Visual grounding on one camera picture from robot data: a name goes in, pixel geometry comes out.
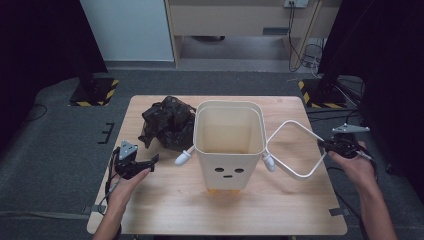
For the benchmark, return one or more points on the person's left hand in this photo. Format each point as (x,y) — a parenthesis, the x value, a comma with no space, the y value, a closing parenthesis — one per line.
(125,191)

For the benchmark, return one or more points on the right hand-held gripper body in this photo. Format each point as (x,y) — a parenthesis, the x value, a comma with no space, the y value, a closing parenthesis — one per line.
(346,146)

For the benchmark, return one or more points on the grey tape strip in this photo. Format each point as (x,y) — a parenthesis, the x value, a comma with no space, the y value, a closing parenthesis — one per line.
(96,209)
(339,211)

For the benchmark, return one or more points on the black plastic trash bag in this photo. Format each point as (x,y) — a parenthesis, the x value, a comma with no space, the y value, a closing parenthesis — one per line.
(168,123)

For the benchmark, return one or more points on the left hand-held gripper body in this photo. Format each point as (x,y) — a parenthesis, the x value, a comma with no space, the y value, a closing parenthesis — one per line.
(128,165)

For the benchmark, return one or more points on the person's right hand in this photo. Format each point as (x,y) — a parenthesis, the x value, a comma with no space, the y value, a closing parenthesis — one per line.
(361,170)

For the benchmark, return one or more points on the white panel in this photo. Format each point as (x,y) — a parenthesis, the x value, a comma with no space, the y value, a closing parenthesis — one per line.
(130,30)

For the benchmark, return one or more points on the white wall socket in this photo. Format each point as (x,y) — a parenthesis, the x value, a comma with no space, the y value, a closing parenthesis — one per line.
(296,3)

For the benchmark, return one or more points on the wooden desk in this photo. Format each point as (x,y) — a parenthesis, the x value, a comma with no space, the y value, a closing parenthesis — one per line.
(233,20)

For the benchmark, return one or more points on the black curtain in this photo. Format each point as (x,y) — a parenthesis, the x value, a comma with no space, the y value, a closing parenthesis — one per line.
(383,50)
(40,50)

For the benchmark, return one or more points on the white trash bin with face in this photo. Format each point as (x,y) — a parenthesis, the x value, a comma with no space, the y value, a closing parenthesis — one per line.
(228,166)

